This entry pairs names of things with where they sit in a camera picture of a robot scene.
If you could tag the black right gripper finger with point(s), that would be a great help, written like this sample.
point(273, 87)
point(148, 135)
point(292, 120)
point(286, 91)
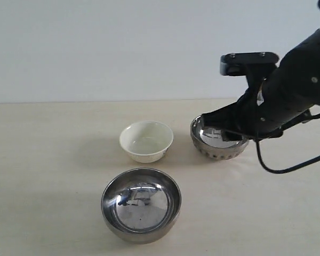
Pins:
point(237, 135)

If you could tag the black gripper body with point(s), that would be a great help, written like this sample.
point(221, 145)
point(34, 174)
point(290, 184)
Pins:
point(276, 94)

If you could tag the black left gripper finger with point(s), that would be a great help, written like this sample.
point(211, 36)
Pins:
point(225, 118)

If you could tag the ribbed steel bowl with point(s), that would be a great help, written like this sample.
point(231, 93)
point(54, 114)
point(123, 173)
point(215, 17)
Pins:
point(213, 143)

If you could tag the white ceramic bowl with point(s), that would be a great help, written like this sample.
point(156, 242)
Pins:
point(146, 141)

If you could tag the large plain steel bowl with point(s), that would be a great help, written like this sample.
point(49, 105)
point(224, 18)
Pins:
point(141, 205)

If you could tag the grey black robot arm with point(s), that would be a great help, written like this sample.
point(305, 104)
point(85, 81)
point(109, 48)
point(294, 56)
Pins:
point(307, 51)

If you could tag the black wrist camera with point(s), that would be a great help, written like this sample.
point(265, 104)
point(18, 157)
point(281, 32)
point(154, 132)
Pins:
point(255, 66)

